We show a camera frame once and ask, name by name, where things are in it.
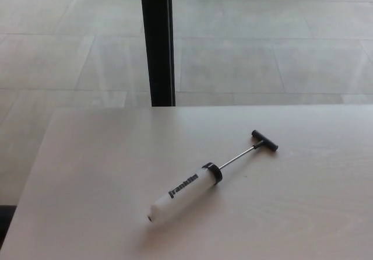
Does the black window frame post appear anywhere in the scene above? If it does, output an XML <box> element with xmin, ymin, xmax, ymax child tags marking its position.
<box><xmin>139</xmin><ymin>0</ymin><xmax>177</xmax><ymax>107</ymax></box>

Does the white Franklin air pump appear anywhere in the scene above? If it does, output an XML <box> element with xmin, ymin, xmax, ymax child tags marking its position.
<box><xmin>147</xmin><ymin>129</ymin><xmax>279</xmax><ymax>223</ymax></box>

